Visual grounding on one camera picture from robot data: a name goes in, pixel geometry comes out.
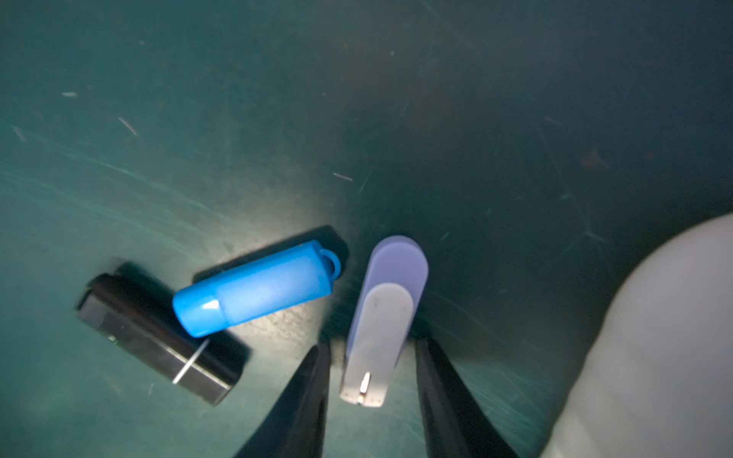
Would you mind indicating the white oval storage box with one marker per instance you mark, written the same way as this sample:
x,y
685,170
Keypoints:
x,y
657,382

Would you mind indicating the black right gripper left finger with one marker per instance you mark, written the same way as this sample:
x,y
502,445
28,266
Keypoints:
x,y
295,427

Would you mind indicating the purple white usb drive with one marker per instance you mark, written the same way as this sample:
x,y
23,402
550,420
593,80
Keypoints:
x,y
393,287

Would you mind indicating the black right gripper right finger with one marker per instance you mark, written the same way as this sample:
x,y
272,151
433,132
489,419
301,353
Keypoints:
x,y
454,424

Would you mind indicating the black usb flash drive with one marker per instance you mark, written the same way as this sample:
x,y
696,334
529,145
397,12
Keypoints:
x,y
136,313

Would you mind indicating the blue usb flash drive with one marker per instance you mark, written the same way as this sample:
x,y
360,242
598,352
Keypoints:
x,y
239,295

